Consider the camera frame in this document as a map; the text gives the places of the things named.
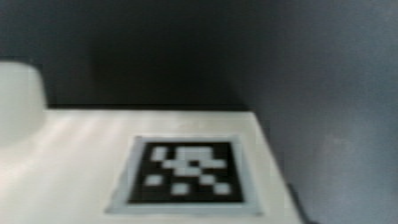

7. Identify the white drawer tray front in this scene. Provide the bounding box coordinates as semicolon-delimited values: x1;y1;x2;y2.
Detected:
0;61;304;224

